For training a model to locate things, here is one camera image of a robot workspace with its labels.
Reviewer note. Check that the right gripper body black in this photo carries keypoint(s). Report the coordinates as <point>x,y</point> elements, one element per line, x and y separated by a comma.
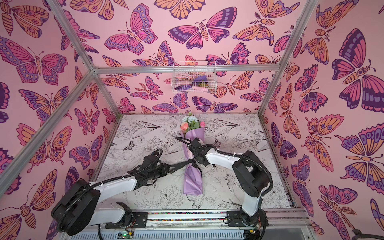
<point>197,157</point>

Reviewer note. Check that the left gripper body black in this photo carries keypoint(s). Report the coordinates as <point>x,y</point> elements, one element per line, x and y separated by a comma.
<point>159,172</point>

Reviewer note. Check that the black printed ribbon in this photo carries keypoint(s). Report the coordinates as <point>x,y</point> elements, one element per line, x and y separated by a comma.
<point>173,168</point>

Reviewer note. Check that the orange pink fake rose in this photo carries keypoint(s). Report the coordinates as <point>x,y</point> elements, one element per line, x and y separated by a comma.
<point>184,126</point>

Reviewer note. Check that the white fake flower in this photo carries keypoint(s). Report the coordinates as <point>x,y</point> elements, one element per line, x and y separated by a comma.
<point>189,118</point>

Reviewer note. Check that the purple pink wrapping paper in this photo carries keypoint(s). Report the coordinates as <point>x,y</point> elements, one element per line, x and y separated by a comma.
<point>193,183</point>

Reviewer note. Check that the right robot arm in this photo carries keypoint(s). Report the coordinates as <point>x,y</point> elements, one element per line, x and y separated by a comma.
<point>253,176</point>

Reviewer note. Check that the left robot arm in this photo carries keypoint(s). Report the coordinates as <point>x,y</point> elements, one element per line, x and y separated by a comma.
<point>80,206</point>

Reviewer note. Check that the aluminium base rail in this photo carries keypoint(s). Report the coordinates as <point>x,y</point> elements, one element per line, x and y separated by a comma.
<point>273,224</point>

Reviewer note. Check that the white wire basket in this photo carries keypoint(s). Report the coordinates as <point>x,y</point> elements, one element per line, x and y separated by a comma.
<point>194,77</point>

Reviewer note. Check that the aluminium frame structure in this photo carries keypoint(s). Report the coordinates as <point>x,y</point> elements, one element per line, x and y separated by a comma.
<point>107,130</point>

